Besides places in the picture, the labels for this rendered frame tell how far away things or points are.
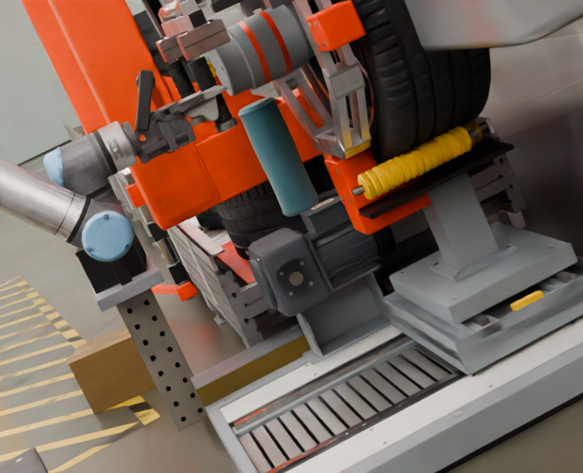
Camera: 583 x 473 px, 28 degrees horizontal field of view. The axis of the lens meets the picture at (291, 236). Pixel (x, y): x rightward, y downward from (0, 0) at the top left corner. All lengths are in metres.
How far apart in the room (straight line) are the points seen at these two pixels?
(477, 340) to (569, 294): 0.22
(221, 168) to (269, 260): 0.30
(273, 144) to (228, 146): 0.36
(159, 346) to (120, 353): 0.49
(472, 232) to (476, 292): 0.19
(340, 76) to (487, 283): 0.55
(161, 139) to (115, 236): 0.26
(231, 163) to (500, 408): 1.00
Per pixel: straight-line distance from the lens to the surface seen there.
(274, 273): 2.77
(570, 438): 2.26
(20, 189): 2.11
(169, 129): 2.26
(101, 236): 2.11
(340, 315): 3.00
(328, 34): 2.16
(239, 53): 2.43
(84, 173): 2.24
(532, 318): 2.47
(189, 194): 2.91
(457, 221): 2.59
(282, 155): 2.59
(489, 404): 2.31
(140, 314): 3.08
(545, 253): 2.53
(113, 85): 2.89
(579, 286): 2.50
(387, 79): 2.26
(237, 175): 2.93
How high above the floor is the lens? 1.00
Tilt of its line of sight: 12 degrees down
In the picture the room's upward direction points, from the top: 25 degrees counter-clockwise
